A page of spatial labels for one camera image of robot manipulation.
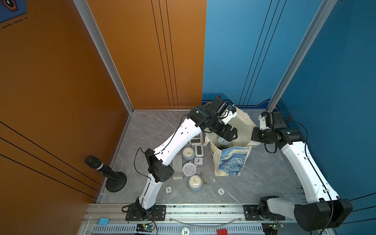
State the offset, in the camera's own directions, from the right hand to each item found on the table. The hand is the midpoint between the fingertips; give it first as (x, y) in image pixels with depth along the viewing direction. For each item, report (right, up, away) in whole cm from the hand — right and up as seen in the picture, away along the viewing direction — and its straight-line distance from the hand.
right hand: (253, 133), depth 77 cm
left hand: (-14, +2, -6) cm, 15 cm away
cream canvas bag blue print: (-14, -13, -5) cm, 20 cm away
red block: (-19, -45, -10) cm, 50 cm away
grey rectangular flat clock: (-42, -21, +10) cm, 48 cm away
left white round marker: (-46, -32, +4) cm, 56 cm away
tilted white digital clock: (-31, -7, +20) cm, 37 cm away
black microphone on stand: (-76, -27, +4) cm, 81 cm away
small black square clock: (-29, -18, +12) cm, 36 cm away
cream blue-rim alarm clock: (-13, -7, +18) cm, 23 cm away
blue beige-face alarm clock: (-31, -27, +2) cm, 41 cm away
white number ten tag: (-36, -42, -14) cm, 57 cm away
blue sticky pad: (-76, -42, -6) cm, 88 cm away
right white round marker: (-17, -32, +2) cm, 36 cm away
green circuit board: (-56, -45, -7) cm, 72 cm away
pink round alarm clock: (-35, -21, +8) cm, 41 cm away
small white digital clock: (-29, -12, +16) cm, 35 cm away
